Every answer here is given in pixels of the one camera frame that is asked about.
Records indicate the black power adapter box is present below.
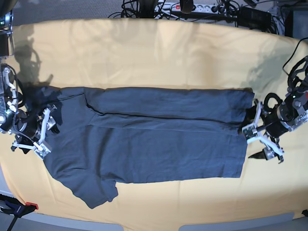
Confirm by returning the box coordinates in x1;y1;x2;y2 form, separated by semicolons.
238;7;271;25

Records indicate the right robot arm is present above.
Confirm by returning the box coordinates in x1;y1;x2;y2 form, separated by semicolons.
0;10;58;159

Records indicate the white power strip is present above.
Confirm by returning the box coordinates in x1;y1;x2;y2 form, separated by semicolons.
155;0;227;15

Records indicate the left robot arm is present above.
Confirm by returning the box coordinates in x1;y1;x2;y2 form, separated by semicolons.
238;56;308;163

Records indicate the grey-blue T-shirt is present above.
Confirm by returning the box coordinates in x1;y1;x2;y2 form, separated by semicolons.
34;86;254;208

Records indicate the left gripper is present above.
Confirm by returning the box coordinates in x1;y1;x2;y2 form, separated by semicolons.
243;93;288;164

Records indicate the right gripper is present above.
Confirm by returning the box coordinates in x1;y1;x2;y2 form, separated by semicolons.
11;104;60;154

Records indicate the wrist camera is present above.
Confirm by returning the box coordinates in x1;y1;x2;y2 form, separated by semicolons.
242;124;259;144
34;141;51;160

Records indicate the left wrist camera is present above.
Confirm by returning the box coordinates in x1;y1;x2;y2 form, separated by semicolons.
242;124;259;144

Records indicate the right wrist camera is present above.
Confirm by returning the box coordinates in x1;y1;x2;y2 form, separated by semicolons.
34;141;51;160

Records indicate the black clamp at right edge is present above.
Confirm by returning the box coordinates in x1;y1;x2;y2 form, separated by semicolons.
302;209;308;217

